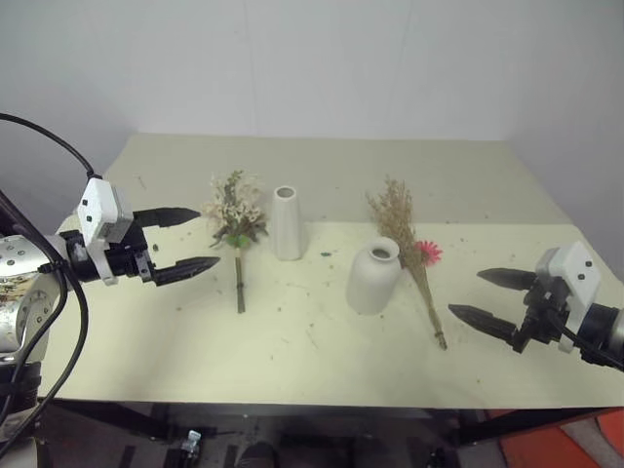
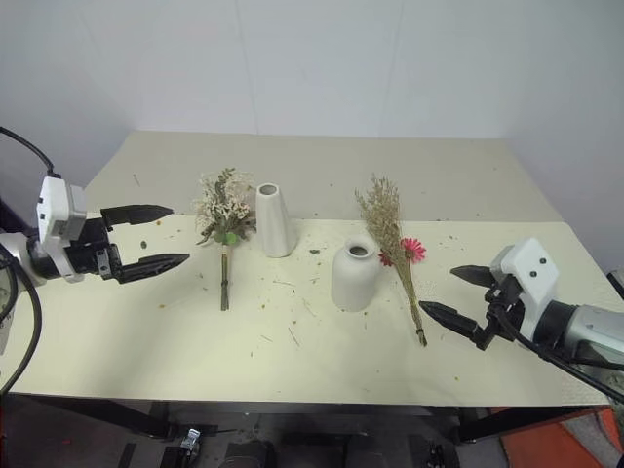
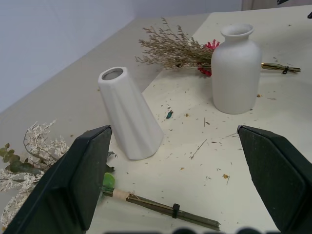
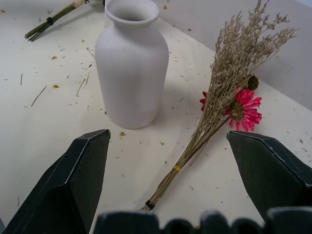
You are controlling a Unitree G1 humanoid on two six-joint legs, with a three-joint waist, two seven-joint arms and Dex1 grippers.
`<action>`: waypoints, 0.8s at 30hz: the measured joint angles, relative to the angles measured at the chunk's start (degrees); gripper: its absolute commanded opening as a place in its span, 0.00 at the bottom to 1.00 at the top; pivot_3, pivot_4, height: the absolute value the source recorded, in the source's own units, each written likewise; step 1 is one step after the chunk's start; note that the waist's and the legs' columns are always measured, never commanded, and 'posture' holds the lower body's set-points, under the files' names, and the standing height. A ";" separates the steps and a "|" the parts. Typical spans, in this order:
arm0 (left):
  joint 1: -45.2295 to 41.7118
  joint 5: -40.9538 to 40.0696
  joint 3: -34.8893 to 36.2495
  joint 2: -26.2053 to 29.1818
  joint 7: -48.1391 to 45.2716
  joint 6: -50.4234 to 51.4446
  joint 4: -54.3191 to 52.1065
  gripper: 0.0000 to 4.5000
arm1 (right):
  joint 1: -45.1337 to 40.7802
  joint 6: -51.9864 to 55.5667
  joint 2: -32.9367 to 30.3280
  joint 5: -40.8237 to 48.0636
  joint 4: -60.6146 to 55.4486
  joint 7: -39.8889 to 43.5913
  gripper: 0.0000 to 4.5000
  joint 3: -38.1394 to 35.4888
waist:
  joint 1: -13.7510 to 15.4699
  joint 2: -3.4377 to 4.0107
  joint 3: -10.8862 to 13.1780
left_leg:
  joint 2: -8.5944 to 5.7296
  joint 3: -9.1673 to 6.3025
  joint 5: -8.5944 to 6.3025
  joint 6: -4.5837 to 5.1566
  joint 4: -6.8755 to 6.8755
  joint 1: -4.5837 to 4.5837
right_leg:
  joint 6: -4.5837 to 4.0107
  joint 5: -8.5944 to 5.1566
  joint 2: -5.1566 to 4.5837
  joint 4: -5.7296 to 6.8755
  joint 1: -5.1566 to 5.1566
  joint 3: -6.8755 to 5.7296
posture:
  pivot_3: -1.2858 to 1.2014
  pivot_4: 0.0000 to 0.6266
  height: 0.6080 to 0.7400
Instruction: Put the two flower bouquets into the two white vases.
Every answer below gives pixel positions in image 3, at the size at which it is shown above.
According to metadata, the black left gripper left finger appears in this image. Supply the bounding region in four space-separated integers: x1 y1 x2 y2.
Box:
3 125 113 234

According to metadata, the white dried flower bouquet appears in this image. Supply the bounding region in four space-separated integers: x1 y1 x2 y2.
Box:
0 119 221 232

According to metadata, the white round bottle vase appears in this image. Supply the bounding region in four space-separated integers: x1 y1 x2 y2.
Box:
211 23 263 115

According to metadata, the white tapered ribbed vase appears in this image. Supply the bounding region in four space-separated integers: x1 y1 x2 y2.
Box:
97 66 164 160

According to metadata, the brown dried flower bouquet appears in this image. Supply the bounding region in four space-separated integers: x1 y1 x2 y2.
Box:
135 17 301 78

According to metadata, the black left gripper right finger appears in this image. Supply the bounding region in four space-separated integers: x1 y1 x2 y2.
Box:
237 125 312 234

